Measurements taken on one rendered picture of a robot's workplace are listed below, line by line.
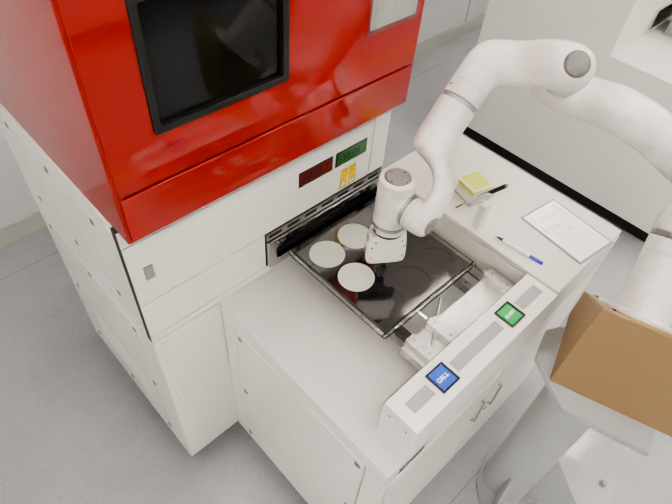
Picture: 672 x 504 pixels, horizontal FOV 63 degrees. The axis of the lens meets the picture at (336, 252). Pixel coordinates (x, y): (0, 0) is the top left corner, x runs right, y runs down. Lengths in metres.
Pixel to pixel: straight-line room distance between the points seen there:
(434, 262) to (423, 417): 0.50
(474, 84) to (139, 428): 1.71
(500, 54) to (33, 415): 2.04
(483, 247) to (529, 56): 0.54
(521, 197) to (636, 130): 0.48
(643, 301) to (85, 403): 1.94
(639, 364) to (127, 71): 1.17
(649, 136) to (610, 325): 0.41
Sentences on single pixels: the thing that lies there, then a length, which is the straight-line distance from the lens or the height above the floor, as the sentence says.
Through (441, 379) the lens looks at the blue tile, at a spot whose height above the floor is 0.96.
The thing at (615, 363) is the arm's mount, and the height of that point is 0.98.
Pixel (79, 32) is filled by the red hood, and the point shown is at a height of 1.65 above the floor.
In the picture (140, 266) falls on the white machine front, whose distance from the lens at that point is 1.25.
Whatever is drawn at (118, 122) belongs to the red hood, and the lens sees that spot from 0.96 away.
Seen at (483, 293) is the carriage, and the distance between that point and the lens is 1.53.
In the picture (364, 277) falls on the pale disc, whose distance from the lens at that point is 1.46.
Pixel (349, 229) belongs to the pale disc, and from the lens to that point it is 1.58.
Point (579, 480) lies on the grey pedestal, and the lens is 2.37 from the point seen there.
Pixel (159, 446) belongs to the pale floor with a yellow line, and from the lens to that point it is 2.24.
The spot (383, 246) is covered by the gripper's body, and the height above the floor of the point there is 1.04.
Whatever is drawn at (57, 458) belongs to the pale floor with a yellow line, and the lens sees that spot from 2.33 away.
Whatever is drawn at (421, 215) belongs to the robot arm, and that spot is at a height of 1.20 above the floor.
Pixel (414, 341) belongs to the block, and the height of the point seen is 0.91.
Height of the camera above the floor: 2.03
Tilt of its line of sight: 48 degrees down
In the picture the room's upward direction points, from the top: 6 degrees clockwise
